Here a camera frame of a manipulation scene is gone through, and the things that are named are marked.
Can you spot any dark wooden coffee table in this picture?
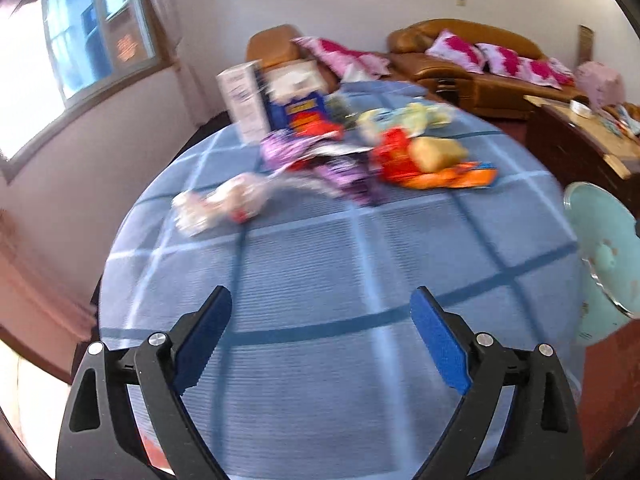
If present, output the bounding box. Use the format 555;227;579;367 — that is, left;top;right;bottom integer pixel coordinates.
524;94;640;211

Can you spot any pink floral pillow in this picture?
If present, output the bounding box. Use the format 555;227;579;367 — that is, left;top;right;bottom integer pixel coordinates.
291;36;391;78
477;42;531;78
425;30;486;73
520;57;561;86

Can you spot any rolled woven mat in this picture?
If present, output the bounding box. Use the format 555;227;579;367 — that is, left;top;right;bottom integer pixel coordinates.
579;25;596;63

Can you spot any window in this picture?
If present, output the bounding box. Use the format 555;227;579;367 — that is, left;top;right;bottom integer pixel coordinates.
0;0;176;171

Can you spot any pink cloth cover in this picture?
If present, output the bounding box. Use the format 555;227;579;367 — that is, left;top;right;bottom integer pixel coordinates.
575;61;626;111

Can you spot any white and yellow plastic bag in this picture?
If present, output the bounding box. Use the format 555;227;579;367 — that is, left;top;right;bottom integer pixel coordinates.
357;102;451;138

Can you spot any long brown leather sofa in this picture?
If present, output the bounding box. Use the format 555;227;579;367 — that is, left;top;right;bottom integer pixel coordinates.
387;19;586;121

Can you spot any white paper packet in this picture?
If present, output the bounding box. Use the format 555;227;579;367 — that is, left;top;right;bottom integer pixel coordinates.
171;171;275;237

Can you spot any small clear snack packet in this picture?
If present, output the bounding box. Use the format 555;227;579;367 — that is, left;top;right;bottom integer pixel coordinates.
325;94;358;123

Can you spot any red plastic bag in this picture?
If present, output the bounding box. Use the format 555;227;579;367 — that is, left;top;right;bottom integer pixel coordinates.
372;127;421;183

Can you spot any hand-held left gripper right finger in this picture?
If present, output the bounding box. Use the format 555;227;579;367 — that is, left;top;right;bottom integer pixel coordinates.
409;286;586;480

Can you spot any crumpled floral cloth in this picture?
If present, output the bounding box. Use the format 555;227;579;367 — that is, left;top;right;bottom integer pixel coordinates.
547;57;576;86

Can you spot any blue drink carton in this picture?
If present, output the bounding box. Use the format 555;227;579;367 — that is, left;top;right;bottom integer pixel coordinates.
260;60;346;138

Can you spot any white folded cloth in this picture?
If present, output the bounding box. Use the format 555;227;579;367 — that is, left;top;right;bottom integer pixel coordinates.
342;62;376;82

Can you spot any brown leather chaise sofa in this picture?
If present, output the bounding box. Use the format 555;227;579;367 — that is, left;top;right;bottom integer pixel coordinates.
246;24;431;98

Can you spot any tan bread bun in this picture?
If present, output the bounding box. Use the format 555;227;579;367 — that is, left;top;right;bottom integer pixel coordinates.
407;136;470;171

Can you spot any orange snack packet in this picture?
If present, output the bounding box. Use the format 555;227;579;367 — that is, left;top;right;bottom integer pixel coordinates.
390;160;500;191

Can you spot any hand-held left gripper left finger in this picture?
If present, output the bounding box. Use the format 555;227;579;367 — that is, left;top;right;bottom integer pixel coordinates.
56;285;233;480

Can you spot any white milk carton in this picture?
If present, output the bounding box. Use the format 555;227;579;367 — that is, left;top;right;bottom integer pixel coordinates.
216;60;268;143

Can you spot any purple and white wrapper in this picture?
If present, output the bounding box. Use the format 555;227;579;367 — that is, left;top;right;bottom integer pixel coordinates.
300;142;386;208

